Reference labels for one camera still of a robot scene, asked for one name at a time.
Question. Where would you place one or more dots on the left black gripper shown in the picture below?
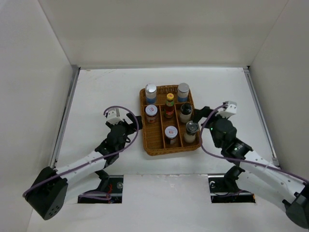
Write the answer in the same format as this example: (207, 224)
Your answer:
(132, 119)

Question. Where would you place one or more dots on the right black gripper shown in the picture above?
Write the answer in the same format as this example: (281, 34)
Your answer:
(199, 113)

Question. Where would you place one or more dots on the black knob white powder bottle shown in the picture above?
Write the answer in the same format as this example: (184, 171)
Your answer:
(185, 112)

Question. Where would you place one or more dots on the dark cap salt shaker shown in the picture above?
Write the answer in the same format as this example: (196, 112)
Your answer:
(191, 130)

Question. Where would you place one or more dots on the dark paste jar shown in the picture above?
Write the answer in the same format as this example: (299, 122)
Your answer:
(151, 113)
(171, 133)

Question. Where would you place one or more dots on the red sauce bottle yellow cap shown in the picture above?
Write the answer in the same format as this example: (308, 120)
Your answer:
(169, 107)

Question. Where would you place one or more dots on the tall blue label jar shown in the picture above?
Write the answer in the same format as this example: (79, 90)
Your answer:
(182, 92)

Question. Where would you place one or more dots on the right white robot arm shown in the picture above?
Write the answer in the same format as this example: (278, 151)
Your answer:
(250, 171)

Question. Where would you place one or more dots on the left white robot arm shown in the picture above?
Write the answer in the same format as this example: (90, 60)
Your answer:
(50, 189)

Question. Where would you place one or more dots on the brown wicker divided tray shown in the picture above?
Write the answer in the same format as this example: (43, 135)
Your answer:
(154, 138)

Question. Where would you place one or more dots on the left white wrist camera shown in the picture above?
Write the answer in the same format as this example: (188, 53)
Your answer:
(113, 116)

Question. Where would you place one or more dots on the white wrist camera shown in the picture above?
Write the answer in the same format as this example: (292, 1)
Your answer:
(229, 109)
(113, 116)

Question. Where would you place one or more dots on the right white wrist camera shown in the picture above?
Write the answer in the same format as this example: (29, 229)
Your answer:
(229, 109)

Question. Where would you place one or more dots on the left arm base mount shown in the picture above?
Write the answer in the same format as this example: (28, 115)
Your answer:
(108, 191)

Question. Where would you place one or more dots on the left aluminium table rail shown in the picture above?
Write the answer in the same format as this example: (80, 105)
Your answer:
(59, 138)

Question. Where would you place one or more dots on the aluminium table rail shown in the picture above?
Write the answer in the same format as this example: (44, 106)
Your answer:
(261, 115)
(59, 138)

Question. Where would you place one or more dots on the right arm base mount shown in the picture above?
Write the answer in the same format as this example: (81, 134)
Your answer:
(223, 188)

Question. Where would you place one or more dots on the right aluminium table rail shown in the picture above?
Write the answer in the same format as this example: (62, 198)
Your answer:
(261, 115)

